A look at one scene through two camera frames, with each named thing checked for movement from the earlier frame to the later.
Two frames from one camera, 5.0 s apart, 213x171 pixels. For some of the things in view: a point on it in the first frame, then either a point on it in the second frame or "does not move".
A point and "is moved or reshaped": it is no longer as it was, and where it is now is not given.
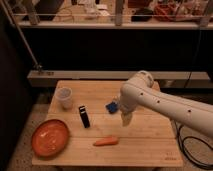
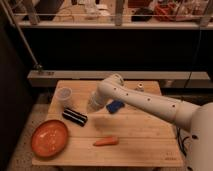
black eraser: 85,117 is moved or reshaped
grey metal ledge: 49,78 does not move
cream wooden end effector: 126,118 -> 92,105
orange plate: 50,139 does not move
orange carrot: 107,141 does not move
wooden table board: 97,135 does not move
